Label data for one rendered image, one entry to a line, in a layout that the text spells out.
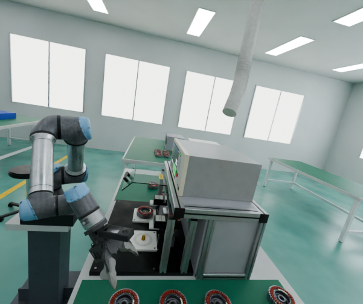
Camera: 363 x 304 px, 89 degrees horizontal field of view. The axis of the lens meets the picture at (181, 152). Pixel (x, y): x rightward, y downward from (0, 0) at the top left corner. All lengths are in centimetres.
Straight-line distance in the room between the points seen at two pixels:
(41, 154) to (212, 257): 87
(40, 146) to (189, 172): 64
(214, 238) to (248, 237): 17
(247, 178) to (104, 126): 517
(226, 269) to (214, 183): 43
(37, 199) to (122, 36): 538
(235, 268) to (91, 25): 592
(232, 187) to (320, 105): 708
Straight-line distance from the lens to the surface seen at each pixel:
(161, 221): 106
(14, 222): 145
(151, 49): 581
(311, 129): 781
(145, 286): 100
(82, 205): 72
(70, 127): 101
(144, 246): 112
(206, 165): 88
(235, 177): 95
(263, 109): 661
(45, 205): 83
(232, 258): 106
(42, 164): 91
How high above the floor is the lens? 151
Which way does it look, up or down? 13 degrees down
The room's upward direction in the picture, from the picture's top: 10 degrees clockwise
